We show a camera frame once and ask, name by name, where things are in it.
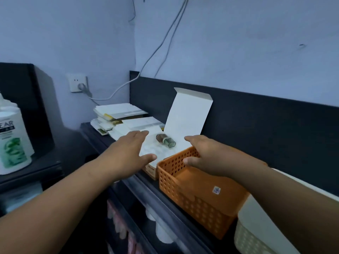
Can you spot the person's left hand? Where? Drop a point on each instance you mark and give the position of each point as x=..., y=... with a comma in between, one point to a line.
x=124, y=158

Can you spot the person's right hand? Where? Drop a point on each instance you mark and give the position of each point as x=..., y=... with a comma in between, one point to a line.
x=225, y=161

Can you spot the orange plastic basket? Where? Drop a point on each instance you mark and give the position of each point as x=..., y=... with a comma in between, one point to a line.
x=206, y=193

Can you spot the small green eraser case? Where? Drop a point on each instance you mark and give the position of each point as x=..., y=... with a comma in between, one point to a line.
x=165, y=140

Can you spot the white perforated plastic basket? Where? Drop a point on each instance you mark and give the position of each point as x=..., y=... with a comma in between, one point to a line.
x=259, y=230

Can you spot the person's right forearm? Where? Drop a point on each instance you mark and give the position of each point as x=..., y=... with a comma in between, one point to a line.
x=296, y=203

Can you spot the person's left forearm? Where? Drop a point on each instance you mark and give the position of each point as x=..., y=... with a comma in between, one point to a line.
x=47, y=208

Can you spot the white cardboard box open lid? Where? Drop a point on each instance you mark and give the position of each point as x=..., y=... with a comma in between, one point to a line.
x=188, y=116

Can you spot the white barcode sticker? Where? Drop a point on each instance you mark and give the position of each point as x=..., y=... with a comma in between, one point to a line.
x=216, y=189

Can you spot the green cover booklet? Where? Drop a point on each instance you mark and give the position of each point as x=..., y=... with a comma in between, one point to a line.
x=102, y=131

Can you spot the white grey-banded notebook package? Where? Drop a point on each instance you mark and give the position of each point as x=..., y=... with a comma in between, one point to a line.
x=143, y=122

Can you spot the yellow green printed booklet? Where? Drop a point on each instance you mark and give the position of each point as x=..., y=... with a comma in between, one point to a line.
x=110, y=117

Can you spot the white flat notebook package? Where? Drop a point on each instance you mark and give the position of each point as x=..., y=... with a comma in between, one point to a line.
x=119, y=109

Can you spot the wide black shelf back panel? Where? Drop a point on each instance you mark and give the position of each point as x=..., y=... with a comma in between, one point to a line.
x=264, y=124

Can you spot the row of pink bottles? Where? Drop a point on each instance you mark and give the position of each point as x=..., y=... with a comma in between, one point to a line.
x=116, y=222

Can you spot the white plug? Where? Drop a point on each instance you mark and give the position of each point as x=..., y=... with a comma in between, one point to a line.
x=83, y=88

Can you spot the pale blue pouch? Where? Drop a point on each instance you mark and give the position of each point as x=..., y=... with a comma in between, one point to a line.
x=21, y=195

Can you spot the white green-labelled bottle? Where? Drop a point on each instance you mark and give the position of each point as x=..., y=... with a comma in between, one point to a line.
x=13, y=142

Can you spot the black shelf unit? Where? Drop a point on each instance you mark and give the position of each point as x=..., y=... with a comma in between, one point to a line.
x=26, y=84

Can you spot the white wall socket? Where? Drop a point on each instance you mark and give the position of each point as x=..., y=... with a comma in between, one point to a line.
x=75, y=81

